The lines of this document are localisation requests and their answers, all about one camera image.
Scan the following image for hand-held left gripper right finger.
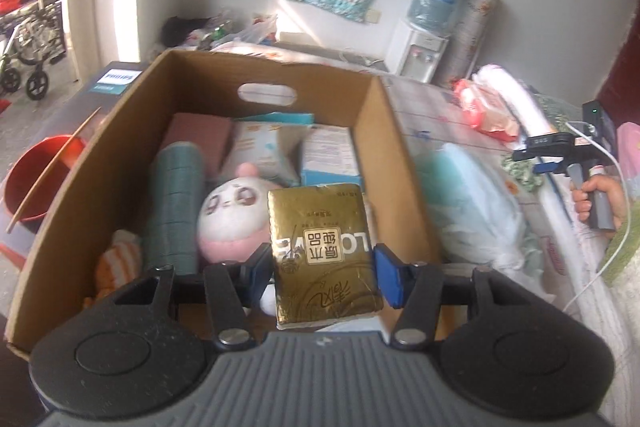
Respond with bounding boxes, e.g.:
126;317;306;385
373;243;506;351

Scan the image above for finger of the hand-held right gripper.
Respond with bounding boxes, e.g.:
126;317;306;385
511;149;557;176

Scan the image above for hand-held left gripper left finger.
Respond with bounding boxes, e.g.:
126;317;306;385
97;243;275;351

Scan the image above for gold tissue pack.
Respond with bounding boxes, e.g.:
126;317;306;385
266;183;386;333

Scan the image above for pink plush toy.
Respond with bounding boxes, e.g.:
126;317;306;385
196;162;282;260

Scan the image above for teal checked towel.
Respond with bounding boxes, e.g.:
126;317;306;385
141;141;207;275

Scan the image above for cardboard box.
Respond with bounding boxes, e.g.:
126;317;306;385
5;48;442;360

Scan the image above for white teal cotton swab bag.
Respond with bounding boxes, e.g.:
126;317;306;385
220;111;316;188

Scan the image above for blue white tissue pack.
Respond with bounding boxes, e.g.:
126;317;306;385
299;126;365;188

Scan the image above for person's right hand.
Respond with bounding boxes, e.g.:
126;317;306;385
570;174;629;233

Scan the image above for green scrunchie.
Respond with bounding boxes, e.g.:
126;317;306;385
501;156;544;194

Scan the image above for pink wet wipes pack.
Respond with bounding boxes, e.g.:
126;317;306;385
454;78;522;144

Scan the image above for pink pillow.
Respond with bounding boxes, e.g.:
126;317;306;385
616;121;640;170

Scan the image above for white plastic bag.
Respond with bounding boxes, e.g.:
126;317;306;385
414;141;527;275

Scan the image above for dark red door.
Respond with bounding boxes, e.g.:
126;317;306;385
594;39;640;125

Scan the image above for checked bed sheet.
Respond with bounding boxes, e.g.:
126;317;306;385
385;74;576;290

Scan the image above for green fuzzy mat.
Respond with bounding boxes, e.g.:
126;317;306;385
601;233;640;289

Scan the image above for rolled floral mat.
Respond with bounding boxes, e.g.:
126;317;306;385
439;0;502;88

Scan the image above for orange striped cloth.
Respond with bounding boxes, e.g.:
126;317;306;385
96;228;144;300

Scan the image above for pink folded cloth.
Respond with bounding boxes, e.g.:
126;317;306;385
166;111;234;170

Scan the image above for white water dispenser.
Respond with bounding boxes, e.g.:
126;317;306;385
386;18;449;84

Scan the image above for wooden stick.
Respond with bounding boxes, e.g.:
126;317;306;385
6;106;104;235

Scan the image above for clear plastic bag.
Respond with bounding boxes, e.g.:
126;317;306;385
200;11;279;54

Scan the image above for red plastic basin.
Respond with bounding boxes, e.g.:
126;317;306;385
4;134;94;224

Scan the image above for black bag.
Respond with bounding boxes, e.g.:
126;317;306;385
161;14;202;46

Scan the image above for wheelchair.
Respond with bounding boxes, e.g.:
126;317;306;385
0;0;69;102

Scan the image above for white cable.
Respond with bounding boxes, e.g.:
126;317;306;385
564;121;640;314

